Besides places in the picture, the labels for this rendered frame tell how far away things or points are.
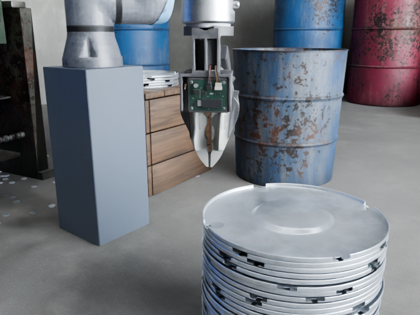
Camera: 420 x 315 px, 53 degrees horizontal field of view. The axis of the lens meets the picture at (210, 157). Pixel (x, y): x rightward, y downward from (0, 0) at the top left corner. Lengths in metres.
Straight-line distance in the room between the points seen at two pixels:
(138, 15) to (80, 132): 0.32
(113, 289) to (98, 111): 0.41
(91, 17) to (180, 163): 0.67
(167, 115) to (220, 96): 0.88
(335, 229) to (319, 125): 0.87
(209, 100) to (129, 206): 0.65
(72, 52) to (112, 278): 0.54
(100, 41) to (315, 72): 0.71
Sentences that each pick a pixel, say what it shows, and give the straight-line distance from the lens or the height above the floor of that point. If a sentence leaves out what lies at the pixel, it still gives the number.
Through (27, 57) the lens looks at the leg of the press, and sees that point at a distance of 1.67.
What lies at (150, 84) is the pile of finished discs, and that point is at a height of 0.37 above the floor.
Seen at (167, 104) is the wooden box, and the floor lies 0.30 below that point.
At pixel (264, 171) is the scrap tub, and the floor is 0.06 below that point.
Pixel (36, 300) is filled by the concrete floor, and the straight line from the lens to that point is 0.99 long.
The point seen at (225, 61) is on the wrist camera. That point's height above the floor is 0.49.
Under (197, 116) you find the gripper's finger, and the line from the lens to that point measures 0.64.
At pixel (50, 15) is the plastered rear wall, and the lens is 3.75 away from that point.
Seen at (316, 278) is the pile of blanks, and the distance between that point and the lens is 0.59.
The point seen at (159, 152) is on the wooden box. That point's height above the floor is 0.15.
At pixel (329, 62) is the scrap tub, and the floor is 0.44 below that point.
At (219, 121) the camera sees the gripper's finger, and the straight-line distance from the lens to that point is 0.65.
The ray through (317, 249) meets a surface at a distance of 0.61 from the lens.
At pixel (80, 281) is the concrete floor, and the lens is 1.02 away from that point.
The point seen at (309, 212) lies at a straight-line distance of 0.71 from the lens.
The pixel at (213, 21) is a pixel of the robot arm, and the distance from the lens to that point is 0.60.
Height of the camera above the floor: 0.52
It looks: 16 degrees down
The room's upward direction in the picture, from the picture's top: straight up
